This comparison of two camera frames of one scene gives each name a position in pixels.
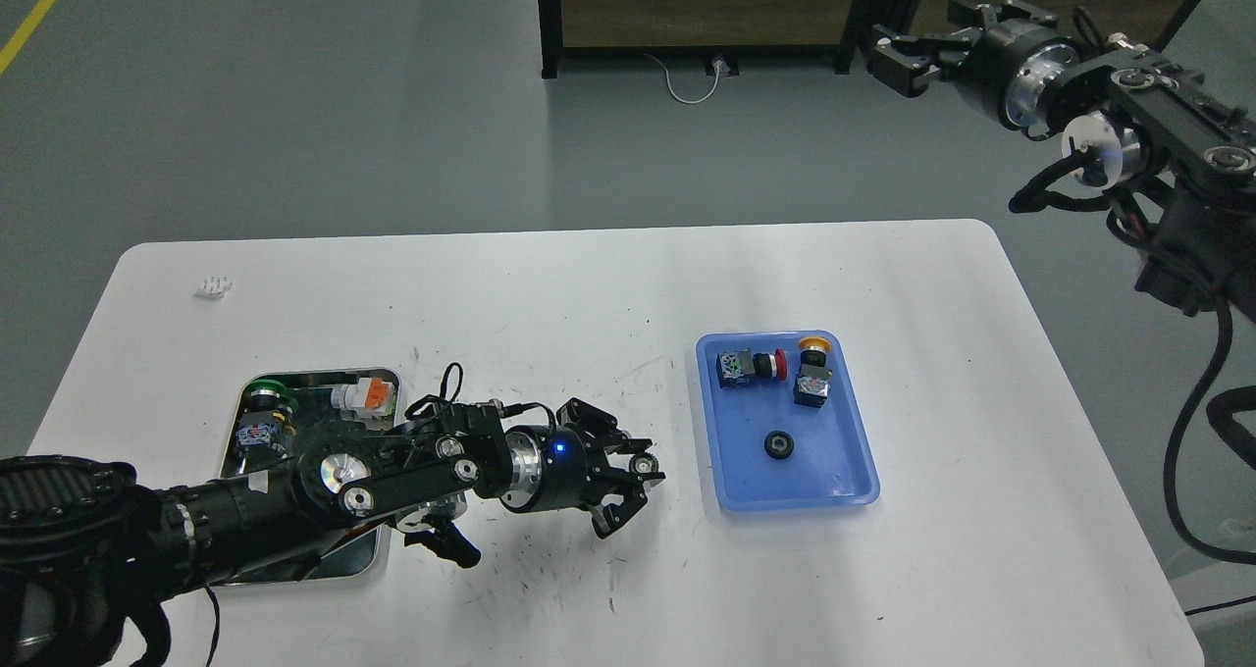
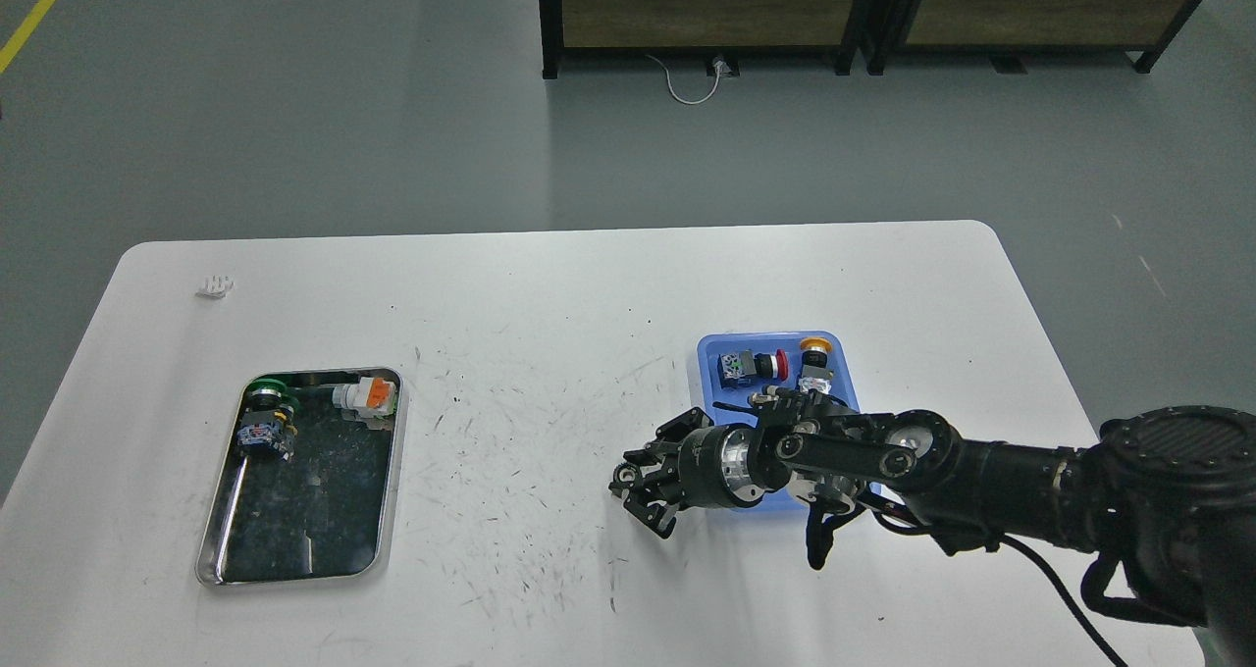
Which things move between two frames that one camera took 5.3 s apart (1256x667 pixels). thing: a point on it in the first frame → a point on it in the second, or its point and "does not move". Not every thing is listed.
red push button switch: (738, 369) does not move
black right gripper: (1009, 65) → (723, 466)
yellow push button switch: (811, 383) does not move
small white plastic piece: (215, 286) does not move
